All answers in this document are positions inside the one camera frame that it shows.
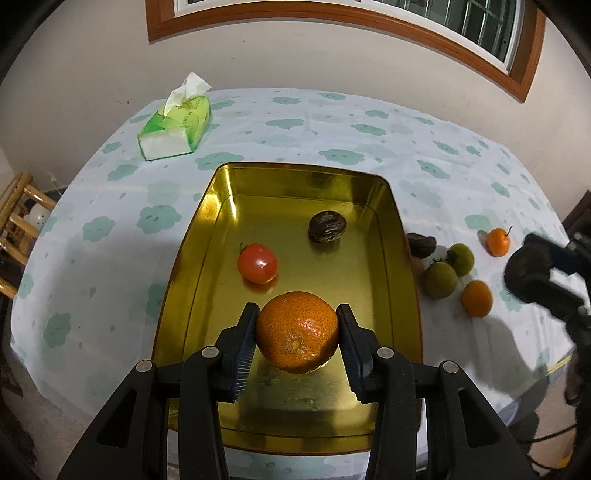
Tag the small orange with stem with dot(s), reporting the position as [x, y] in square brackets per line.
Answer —
[498, 242]

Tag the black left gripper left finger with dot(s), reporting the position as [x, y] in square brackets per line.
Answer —
[127, 439]

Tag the small brown kiwi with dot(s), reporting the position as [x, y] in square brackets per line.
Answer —
[418, 267]

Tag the gold rectangular metal tin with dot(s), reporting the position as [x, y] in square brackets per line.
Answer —
[368, 268]

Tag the cloud-patterned tablecloth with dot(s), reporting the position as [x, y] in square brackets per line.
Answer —
[89, 303]

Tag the dark passion fruit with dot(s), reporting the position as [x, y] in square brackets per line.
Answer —
[421, 246]
[326, 226]
[527, 271]

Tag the bamboo stool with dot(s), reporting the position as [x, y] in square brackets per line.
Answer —
[24, 212]

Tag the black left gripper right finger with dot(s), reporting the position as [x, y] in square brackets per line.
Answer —
[432, 422]

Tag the red tomato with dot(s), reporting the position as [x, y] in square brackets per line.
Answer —
[257, 264]

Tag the green tomato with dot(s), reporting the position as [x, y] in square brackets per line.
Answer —
[461, 258]
[440, 280]

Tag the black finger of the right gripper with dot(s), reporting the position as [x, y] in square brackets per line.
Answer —
[571, 260]

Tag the large orange mandarin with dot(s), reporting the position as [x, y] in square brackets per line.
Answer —
[297, 332]

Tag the green tissue pack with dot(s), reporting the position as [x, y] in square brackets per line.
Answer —
[177, 127]

